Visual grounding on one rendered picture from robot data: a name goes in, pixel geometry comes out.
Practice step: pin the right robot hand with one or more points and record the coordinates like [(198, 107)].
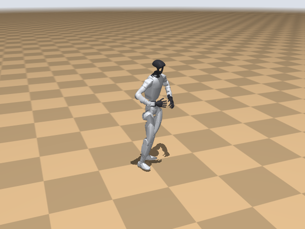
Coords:
[(160, 103)]

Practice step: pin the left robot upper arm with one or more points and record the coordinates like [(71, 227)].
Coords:
[(164, 80)]

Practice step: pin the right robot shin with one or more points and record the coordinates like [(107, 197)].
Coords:
[(145, 151)]

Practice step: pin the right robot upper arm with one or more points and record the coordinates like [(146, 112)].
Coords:
[(147, 83)]

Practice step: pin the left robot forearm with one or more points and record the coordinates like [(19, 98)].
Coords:
[(168, 89)]

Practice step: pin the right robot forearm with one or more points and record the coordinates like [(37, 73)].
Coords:
[(145, 101)]

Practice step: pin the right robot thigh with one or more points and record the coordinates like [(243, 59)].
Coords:
[(149, 126)]

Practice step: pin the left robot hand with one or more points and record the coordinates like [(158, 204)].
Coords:
[(170, 98)]

